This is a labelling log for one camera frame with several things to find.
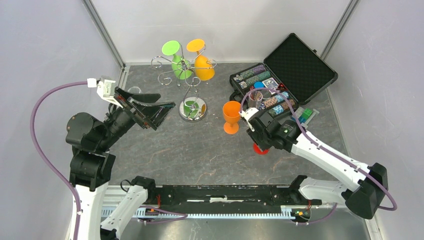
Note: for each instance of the blue dealer button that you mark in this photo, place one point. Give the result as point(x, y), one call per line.
point(258, 84)

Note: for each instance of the playing card deck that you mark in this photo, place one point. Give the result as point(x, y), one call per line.
point(270, 83)

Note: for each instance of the red wine glass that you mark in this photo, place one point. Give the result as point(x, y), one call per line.
point(260, 151)

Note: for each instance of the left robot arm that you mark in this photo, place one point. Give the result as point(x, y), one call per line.
point(92, 163)

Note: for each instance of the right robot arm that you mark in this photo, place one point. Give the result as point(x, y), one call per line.
point(359, 186)

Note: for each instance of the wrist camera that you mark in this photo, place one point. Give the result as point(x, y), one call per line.
point(105, 86)
point(248, 115)

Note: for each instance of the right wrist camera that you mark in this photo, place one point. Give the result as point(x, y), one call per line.
point(248, 115)

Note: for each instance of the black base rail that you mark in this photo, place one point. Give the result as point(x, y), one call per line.
point(228, 202)

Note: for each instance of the clear wine glass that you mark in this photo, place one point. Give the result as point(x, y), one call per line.
point(134, 90)
point(255, 99)

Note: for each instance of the chrome wine glass rack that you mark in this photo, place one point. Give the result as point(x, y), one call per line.
point(192, 107)

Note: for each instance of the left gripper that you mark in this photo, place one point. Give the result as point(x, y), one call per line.
point(154, 112)

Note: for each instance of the yellow wine glass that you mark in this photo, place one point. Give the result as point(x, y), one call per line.
point(203, 67)

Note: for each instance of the clear wine glass front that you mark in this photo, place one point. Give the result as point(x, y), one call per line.
point(134, 90)

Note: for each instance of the green wine glass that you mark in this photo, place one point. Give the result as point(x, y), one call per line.
point(179, 66)

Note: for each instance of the coloured toy blocks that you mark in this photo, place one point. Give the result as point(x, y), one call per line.
point(304, 115)

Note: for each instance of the black poker chip case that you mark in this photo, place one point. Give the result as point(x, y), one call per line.
point(299, 71)

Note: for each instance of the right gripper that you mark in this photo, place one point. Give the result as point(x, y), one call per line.
point(253, 136)

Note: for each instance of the orange wine glass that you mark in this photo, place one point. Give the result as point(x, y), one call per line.
point(231, 116)

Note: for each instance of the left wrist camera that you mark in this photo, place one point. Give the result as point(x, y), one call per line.
point(105, 86)

